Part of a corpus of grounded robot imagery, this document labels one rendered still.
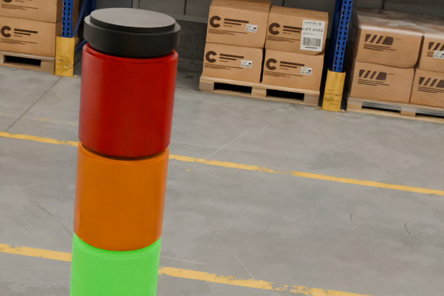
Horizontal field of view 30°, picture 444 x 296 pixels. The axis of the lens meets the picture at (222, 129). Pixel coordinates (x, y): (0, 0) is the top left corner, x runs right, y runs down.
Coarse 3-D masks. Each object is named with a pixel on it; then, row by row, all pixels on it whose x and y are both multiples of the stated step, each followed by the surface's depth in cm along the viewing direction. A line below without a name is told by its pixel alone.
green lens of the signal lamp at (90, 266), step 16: (80, 240) 46; (160, 240) 47; (80, 256) 46; (96, 256) 45; (112, 256) 45; (128, 256) 45; (144, 256) 46; (80, 272) 46; (96, 272) 45; (112, 272) 45; (128, 272) 45; (144, 272) 46; (80, 288) 46; (96, 288) 46; (112, 288) 45; (128, 288) 46; (144, 288) 46
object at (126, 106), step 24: (96, 72) 42; (120, 72) 41; (144, 72) 42; (168, 72) 43; (96, 96) 42; (120, 96) 42; (144, 96) 42; (168, 96) 43; (96, 120) 43; (120, 120) 42; (144, 120) 42; (168, 120) 44; (96, 144) 43; (120, 144) 43; (144, 144) 43; (168, 144) 45
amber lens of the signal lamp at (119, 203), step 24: (96, 168) 43; (120, 168) 43; (144, 168) 43; (96, 192) 44; (120, 192) 44; (144, 192) 44; (96, 216) 44; (120, 216) 44; (144, 216) 45; (96, 240) 45; (120, 240) 44; (144, 240) 45
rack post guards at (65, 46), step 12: (60, 48) 822; (72, 48) 823; (60, 60) 826; (72, 60) 828; (60, 72) 830; (72, 72) 834; (336, 72) 804; (336, 84) 808; (324, 96) 815; (336, 96) 812; (324, 108) 817; (336, 108) 816
